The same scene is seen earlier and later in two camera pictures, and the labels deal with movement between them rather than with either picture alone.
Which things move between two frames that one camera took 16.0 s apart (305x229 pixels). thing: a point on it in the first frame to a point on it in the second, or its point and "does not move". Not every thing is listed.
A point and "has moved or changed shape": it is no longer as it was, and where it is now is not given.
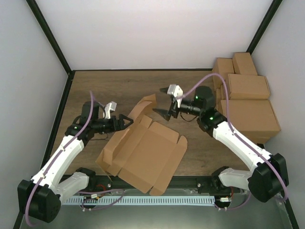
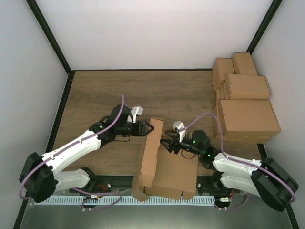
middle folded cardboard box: x=248 y=87 does not move
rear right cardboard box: x=243 y=64 does not move
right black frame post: x=263 y=26 does not move
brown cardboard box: x=146 y=154 has moved or changed shape
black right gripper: x=167 y=113 to x=172 y=142
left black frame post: x=49 y=34 does not move
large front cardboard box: x=251 y=118 does not move
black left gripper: x=121 y=122 to x=150 y=126
